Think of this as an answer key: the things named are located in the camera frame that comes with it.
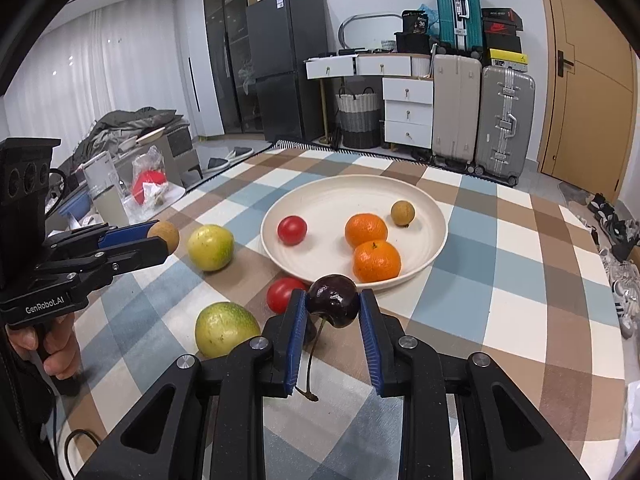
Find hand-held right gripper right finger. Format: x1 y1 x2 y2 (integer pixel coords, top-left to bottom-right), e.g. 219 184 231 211
357 289 591 480

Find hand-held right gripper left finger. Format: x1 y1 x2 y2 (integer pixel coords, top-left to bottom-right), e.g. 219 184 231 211
72 289 311 480

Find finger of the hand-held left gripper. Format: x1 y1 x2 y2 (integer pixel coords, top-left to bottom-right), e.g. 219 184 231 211
34 236 171 295
42 220 162 261

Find brown longan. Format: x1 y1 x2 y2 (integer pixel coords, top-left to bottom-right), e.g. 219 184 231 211
147 221 180 256
390 200 417 228

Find dark cherry with stem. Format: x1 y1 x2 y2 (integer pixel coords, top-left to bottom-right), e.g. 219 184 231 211
294 274 360 403

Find large orange mandarin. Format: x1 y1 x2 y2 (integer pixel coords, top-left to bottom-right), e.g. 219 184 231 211
353 240 402 283

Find large red tomato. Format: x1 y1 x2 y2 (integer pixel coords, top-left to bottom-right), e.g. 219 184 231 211
277 215 308 246

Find small orange mandarin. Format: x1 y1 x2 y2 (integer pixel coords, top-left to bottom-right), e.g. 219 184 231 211
344 213 389 251

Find cream round plate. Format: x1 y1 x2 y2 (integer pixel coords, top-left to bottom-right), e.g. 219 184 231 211
260 175 447 290

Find person's left hand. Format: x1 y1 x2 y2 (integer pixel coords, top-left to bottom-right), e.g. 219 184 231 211
6 311 82 381

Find small red tomato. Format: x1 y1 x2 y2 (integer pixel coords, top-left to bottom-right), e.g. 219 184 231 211
266 276 308 315

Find plastic bag with red item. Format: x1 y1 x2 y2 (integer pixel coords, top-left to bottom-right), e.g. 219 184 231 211
131 146 173 207

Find green guava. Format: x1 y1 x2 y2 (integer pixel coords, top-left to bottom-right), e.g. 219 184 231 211
194 302 261 359

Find yellow guava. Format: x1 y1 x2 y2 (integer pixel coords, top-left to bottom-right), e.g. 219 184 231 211
187 224 235 272

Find pile of dark clothes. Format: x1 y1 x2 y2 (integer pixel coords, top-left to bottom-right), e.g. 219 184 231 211
75 107 191 161

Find pair of slippers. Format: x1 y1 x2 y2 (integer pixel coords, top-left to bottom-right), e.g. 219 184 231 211
207 146 253 170

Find checkered tablecloth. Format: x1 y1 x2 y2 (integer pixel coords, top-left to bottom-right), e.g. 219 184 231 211
50 147 628 480

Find white curtain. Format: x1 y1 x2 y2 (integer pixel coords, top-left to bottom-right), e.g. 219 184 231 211
0 0 201 161

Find dark glass cabinet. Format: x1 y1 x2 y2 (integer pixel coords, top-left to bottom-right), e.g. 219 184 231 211
202 0 266 136

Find dark grey fridge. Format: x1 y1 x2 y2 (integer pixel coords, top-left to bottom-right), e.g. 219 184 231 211
245 0 331 143

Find woven laundry basket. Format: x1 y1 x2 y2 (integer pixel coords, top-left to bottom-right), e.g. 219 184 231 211
335 86 382 149

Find white drawer dresser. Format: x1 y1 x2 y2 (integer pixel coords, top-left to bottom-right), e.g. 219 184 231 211
305 52 435 150

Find beige suitcase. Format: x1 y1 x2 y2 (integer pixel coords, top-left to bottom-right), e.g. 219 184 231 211
431 54 482 163

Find silver suitcase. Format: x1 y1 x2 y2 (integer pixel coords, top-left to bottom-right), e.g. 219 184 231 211
474 65 536 186

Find shoes on floor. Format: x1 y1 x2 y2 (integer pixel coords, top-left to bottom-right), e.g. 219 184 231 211
587 192 640 331

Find oval mirror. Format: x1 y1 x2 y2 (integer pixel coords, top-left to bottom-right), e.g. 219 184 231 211
338 14 403 51

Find yellow and black box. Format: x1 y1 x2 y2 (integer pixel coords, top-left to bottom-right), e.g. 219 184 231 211
487 48 530 73

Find black box with print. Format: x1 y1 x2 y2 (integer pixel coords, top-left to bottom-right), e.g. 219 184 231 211
401 9 431 36

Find blue plastic bag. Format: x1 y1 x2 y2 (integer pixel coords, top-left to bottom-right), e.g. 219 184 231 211
417 2 441 36

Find red and black shoe box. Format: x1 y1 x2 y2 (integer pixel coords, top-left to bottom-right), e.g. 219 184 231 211
482 20 523 51

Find wooden door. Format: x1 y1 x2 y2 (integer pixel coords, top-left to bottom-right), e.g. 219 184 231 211
532 0 638 206

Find teal suitcase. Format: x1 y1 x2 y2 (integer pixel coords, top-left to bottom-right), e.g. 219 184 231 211
433 0 485 56

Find black cable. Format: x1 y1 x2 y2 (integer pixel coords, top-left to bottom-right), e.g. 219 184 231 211
47 370 103 478

